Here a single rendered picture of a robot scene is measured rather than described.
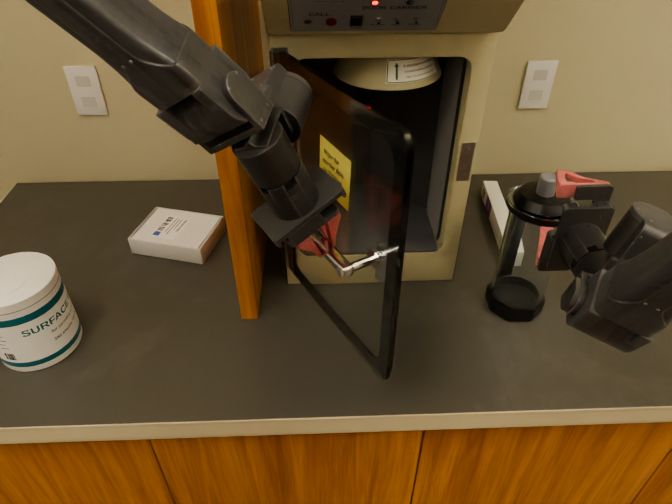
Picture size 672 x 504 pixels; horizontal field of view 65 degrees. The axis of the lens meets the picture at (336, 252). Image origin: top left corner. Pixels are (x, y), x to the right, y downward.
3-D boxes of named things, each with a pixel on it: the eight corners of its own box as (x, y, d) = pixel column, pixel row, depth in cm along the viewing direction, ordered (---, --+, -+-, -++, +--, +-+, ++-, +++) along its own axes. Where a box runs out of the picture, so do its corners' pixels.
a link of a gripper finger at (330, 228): (290, 252, 71) (259, 209, 64) (331, 220, 72) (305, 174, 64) (316, 282, 66) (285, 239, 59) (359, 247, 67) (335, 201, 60)
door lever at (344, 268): (341, 233, 73) (341, 217, 71) (380, 271, 66) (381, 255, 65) (307, 245, 70) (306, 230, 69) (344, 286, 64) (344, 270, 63)
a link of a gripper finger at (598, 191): (589, 156, 73) (620, 192, 66) (575, 199, 78) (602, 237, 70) (541, 157, 73) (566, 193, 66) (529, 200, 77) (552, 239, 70)
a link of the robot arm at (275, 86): (165, 121, 52) (221, 88, 47) (204, 48, 58) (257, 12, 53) (250, 193, 59) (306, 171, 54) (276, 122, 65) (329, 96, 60)
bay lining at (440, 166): (303, 183, 116) (295, 12, 93) (420, 181, 116) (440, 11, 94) (302, 252, 96) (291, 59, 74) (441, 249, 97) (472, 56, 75)
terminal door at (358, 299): (293, 268, 97) (278, 47, 72) (389, 383, 77) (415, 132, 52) (289, 269, 97) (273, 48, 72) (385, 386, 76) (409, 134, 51)
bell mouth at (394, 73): (331, 53, 92) (331, 20, 89) (430, 52, 93) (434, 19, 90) (334, 92, 79) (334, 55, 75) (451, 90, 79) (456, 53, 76)
